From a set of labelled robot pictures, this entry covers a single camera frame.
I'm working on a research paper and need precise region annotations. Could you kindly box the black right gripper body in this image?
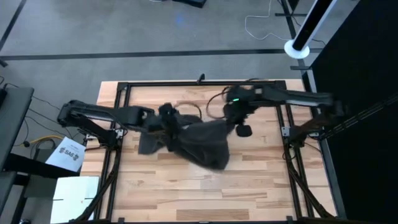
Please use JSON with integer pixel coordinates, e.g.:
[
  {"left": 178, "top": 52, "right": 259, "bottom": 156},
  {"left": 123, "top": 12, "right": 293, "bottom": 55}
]
[{"left": 223, "top": 86, "right": 259, "bottom": 138}]

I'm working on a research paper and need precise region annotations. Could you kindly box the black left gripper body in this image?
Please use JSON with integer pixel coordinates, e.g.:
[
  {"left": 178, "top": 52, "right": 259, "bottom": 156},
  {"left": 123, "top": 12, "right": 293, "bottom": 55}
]
[{"left": 154, "top": 102, "right": 183, "bottom": 138}]

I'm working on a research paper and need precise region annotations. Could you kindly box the dark grey fluffy towel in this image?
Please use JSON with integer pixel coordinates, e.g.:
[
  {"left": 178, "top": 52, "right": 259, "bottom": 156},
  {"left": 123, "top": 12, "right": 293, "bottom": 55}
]
[{"left": 137, "top": 113, "right": 233, "bottom": 171}]

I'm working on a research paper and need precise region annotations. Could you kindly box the tall black white column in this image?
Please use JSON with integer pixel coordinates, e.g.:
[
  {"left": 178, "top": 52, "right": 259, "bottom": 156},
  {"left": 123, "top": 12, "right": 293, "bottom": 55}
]
[{"left": 284, "top": 0, "right": 338, "bottom": 60}]

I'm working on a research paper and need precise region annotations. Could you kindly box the white printed paper sheet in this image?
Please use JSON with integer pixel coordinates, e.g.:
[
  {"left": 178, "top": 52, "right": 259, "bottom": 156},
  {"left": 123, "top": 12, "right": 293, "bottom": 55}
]
[{"left": 45, "top": 136, "right": 86, "bottom": 173}]

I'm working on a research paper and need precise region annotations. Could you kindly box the black floor box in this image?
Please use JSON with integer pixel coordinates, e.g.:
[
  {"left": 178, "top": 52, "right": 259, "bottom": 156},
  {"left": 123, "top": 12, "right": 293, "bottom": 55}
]
[{"left": 172, "top": 0, "right": 208, "bottom": 9}]

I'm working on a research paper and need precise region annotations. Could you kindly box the black room divider panel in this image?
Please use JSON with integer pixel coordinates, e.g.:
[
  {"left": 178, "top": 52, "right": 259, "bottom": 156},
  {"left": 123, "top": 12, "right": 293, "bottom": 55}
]
[{"left": 275, "top": 0, "right": 398, "bottom": 224}]

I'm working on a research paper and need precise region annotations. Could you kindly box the black desk base beam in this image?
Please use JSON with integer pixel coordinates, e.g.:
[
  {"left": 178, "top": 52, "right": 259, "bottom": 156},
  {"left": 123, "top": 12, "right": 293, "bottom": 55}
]
[{"left": 2, "top": 153, "right": 81, "bottom": 180}]

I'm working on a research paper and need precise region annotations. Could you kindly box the dark grey desk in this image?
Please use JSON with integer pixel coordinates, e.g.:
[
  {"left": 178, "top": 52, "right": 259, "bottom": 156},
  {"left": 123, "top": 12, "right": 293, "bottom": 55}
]
[{"left": 0, "top": 86, "right": 35, "bottom": 170}]

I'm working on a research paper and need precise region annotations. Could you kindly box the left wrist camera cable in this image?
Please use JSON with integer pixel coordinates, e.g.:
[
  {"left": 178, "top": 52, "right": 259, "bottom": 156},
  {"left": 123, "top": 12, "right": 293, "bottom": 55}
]
[{"left": 175, "top": 101, "right": 203, "bottom": 121}]

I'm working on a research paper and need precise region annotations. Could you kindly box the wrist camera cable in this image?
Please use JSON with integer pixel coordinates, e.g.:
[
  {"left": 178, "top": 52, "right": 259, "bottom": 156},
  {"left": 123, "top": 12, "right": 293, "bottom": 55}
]
[
  {"left": 175, "top": 101, "right": 203, "bottom": 121},
  {"left": 206, "top": 86, "right": 233, "bottom": 121}
]

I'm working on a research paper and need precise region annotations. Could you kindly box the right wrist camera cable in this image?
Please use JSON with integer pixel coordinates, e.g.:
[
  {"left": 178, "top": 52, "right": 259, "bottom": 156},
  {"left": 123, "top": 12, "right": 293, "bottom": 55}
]
[{"left": 206, "top": 86, "right": 233, "bottom": 121}]

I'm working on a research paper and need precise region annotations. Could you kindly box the black aluminium table frame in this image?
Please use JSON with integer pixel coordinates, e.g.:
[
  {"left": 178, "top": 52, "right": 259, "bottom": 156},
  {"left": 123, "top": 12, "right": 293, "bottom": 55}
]
[{"left": 68, "top": 80, "right": 336, "bottom": 224}]

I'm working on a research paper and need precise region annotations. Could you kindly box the white floor cable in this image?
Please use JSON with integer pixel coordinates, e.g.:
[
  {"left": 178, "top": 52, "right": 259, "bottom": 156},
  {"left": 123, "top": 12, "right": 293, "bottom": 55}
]
[{"left": 244, "top": 0, "right": 292, "bottom": 42}]

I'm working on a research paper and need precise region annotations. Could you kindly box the black cable bundle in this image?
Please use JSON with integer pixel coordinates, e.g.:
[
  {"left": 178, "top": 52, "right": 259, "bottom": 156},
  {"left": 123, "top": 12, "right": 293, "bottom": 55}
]
[{"left": 318, "top": 93, "right": 398, "bottom": 140}]

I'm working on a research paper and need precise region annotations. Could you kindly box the yellow floor cable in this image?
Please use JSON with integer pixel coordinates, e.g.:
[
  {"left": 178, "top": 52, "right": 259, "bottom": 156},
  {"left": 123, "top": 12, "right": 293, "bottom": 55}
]
[{"left": 29, "top": 134, "right": 65, "bottom": 147}]

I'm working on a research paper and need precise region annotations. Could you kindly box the black floor cable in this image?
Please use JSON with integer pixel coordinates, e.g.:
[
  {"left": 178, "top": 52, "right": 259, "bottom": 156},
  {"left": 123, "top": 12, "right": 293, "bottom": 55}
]
[{"left": 30, "top": 95, "right": 62, "bottom": 111}]

